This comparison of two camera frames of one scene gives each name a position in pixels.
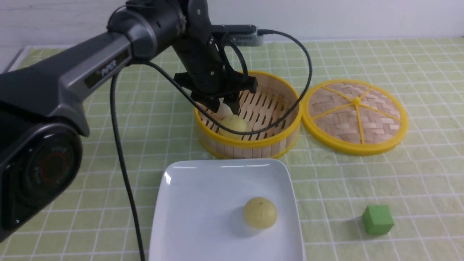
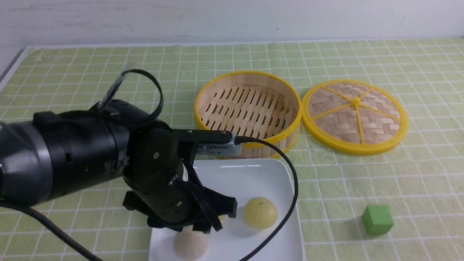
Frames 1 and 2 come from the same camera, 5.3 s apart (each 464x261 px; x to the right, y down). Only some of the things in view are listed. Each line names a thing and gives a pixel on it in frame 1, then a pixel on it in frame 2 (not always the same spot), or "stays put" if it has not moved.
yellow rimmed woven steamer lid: x=353 y=117 stays put
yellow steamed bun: x=260 y=212 stays put
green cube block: x=377 y=219 stays put
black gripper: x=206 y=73 → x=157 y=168
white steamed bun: x=223 y=110 → x=190 y=245
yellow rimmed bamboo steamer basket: x=266 y=125 stays put
